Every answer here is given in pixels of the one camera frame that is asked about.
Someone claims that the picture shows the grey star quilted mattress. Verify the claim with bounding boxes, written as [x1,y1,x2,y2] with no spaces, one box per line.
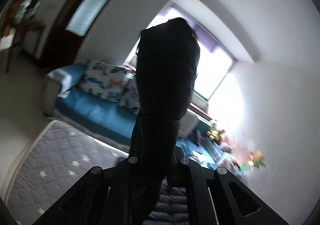
[5,120,127,224]

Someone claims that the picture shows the left butterfly pillow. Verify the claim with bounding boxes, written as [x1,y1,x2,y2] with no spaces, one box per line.
[79,59,132,102]

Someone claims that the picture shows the purple small toy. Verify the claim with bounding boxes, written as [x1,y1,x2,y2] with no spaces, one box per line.
[194,129,202,146]

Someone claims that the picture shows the colourful pinwheel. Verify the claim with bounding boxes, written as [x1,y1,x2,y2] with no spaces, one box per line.
[240,151,266,173]

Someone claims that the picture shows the black quilted down coat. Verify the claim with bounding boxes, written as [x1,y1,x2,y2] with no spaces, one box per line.
[107,16,201,225]

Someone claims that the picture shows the white plain pillow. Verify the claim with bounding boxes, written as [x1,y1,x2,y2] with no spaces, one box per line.
[178,109,199,138]

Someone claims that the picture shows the dark brown wooden door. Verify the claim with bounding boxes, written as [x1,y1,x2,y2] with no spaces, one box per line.
[40,0,109,71]

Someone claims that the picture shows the butterfly pillow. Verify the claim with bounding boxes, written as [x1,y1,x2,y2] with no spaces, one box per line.
[118,78,140,115]
[79,59,132,102]

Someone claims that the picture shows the green framed window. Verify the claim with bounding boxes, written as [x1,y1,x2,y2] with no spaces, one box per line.
[123,2,237,103]

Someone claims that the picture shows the right butterfly pillow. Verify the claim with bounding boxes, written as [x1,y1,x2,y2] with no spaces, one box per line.
[118,78,140,115]

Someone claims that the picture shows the plush toy dolls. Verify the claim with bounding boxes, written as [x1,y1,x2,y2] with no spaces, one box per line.
[206,120,233,153]

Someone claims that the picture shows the brown wooden table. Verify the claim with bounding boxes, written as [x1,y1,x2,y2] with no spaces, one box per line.
[4,20,46,74]

